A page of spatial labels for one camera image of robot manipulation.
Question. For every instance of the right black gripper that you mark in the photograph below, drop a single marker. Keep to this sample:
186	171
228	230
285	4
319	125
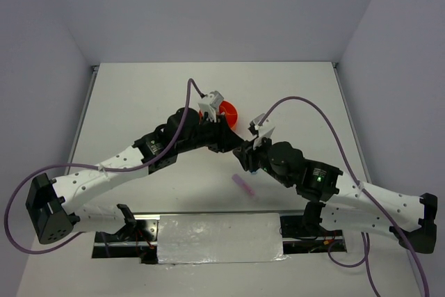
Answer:
247	154

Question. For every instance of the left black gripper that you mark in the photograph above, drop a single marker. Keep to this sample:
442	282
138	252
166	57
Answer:
224	139

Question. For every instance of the pink purple highlighter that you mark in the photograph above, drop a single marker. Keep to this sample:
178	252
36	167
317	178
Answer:
244	186

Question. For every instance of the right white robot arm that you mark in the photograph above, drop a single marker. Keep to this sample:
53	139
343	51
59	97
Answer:
336	202

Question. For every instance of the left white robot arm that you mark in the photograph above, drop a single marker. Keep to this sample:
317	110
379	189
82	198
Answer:
60	206

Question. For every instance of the orange round desk organizer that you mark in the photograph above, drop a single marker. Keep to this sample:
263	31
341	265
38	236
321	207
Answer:
228	110

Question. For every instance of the silver tape sheet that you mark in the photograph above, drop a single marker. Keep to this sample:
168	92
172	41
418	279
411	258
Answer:
219	238

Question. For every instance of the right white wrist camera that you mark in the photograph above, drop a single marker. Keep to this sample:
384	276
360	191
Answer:
260	128

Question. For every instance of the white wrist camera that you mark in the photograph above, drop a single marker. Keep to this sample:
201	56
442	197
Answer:
260	128
209	105

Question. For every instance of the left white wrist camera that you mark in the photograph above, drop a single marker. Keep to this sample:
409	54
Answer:
209	105

